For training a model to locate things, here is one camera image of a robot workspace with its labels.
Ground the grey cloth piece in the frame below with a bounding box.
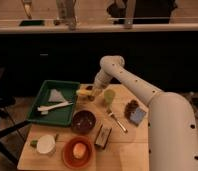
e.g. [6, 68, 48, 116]
[49, 89, 64, 102]

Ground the dark brown bowl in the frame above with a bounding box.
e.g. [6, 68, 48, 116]
[71, 110, 96, 134]

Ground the white round lid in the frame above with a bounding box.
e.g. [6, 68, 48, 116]
[36, 135, 55, 155]

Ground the blue sponge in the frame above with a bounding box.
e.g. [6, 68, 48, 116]
[130, 107, 146, 125]

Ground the green plastic cup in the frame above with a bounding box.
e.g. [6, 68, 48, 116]
[104, 89, 116, 108]

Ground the dark rectangular box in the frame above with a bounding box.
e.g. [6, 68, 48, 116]
[94, 125, 112, 149]

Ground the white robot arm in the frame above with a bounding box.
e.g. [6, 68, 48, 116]
[93, 55, 198, 171]

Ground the orange plate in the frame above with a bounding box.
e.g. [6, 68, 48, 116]
[62, 136, 94, 170]

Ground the green plastic tray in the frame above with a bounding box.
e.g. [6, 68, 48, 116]
[27, 80, 80, 127]

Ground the black chair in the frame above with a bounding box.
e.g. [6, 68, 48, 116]
[0, 68, 29, 165]

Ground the brown pine cone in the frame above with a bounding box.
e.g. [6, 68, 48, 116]
[124, 100, 139, 119]

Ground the yellow round bread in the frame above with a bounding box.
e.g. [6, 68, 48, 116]
[73, 143, 86, 159]

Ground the green vegetable piece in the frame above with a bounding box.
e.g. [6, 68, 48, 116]
[30, 140, 38, 148]

